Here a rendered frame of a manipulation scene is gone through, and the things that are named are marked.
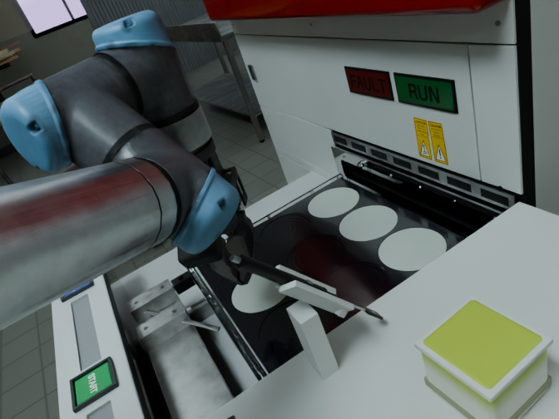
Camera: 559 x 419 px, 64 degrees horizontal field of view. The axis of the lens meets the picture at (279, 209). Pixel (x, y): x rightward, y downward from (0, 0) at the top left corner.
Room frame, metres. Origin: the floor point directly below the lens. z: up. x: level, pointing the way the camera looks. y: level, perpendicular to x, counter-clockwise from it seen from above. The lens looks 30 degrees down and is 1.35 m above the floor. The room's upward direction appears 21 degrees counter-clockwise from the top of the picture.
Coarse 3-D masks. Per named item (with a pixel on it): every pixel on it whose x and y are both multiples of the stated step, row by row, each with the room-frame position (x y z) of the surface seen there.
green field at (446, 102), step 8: (400, 80) 0.64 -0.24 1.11; (408, 80) 0.62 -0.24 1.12; (416, 80) 0.61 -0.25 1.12; (424, 80) 0.59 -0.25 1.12; (400, 88) 0.64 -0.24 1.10; (408, 88) 0.63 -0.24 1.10; (416, 88) 0.61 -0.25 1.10; (424, 88) 0.59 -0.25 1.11; (432, 88) 0.58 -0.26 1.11; (440, 88) 0.57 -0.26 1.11; (448, 88) 0.55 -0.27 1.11; (400, 96) 0.65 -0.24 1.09; (408, 96) 0.63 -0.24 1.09; (416, 96) 0.61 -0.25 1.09; (424, 96) 0.60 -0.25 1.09; (432, 96) 0.58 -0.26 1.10; (440, 96) 0.57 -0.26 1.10; (448, 96) 0.55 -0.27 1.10; (424, 104) 0.60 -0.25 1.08; (432, 104) 0.58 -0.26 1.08; (440, 104) 0.57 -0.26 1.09; (448, 104) 0.55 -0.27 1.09
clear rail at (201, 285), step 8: (192, 272) 0.67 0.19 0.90; (200, 288) 0.62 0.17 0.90; (208, 288) 0.61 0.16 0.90; (208, 296) 0.59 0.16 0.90; (216, 304) 0.56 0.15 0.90; (216, 312) 0.55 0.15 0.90; (224, 312) 0.54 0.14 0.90; (224, 320) 0.52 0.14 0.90; (232, 328) 0.50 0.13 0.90; (232, 336) 0.48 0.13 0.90; (240, 336) 0.48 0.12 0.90; (240, 344) 0.46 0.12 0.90; (240, 352) 0.45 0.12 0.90; (248, 360) 0.43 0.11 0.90; (256, 360) 0.43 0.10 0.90; (256, 368) 0.41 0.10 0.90; (256, 376) 0.40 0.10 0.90; (264, 376) 0.39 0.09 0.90
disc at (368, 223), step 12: (348, 216) 0.67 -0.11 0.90; (360, 216) 0.65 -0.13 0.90; (372, 216) 0.64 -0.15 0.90; (384, 216) 0.63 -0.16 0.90; (396, 216) 0.62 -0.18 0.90; (348, 228) 0.63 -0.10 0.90; (360, 228) 0.62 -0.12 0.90; (372, 228) 0.61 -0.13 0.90; (384, 228) 0.60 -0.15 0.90; (360, 240) 0.59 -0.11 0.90
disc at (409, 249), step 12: (420, 228) 0.56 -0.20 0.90; (384, 240) 0.57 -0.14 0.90; (396, 240) 0.56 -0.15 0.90; (408, 240) 0.54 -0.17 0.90; (420, 240) 0.53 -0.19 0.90; (432, 240) 0.52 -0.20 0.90; (444, 240) 0.52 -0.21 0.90; (384, 252) 0.54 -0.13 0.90; (396, 252) 0.53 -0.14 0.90; (408, 252) 0.52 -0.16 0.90; (420, 252) 0.51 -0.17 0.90; (432, 252) 0.50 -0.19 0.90; (444, 252) 0.49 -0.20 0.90; (396, 264) 0.50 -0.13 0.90; (408, 264) 0.49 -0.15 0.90; (420, 264) 0.49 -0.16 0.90
